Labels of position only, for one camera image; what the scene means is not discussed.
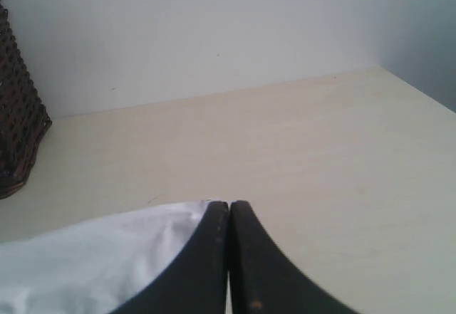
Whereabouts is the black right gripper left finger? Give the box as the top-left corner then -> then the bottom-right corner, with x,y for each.
114,202 -> 229,314

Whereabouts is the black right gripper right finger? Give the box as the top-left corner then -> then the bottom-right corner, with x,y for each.
229,201 -> 355,313

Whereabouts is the white t-shirt with red print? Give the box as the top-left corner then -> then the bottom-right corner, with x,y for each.
1,201 -> 208,313

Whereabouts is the dark brown wicker basket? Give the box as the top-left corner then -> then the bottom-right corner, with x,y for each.
0,6 -> 52,199

